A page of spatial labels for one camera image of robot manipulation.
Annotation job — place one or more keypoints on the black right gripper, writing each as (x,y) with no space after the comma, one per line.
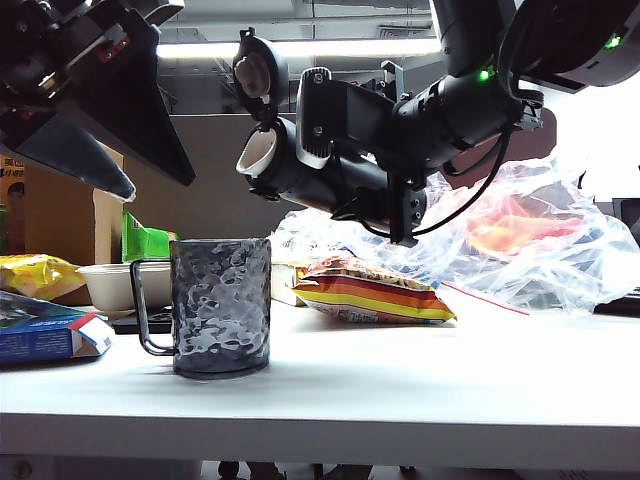
(407,157)

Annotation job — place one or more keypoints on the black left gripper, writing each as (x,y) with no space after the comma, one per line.
(55,50)

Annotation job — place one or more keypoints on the black thermos with flip lid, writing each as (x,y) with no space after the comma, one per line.
(320,180)

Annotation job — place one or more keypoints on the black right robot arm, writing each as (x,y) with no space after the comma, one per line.
(470,120)

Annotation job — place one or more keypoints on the grey textured transparent cup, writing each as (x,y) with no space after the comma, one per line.
(220,310)

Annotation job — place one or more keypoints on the striped red yellow snack bag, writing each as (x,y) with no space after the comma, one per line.
(370,295)

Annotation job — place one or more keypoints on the brown cardboard box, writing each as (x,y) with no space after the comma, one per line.
(60,225)

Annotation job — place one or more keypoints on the brown desk partition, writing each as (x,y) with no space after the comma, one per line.
(215,165)

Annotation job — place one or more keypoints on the green snack bag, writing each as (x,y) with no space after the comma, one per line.
(145,242)

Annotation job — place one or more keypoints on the orange red plastic bag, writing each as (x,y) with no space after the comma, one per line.
(520,225)

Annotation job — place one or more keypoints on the yellow printed carton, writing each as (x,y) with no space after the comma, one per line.
(12,210)

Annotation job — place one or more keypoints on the beige paper bowl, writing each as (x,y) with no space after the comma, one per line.
(110,287)

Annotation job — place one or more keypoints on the clear crumpled plastic bag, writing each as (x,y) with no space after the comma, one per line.
(550,270)

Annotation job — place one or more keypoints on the long ceiling light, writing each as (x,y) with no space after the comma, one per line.
(350,47)

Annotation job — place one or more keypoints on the ceiling air vent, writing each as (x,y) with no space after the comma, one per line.
(405,32)

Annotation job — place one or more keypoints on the blue cardboard box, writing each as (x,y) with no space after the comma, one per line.
(35,335)

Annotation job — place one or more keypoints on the black flat device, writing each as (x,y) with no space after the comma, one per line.
(620,302)

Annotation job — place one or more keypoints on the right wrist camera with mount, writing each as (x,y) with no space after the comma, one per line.
(350,120)

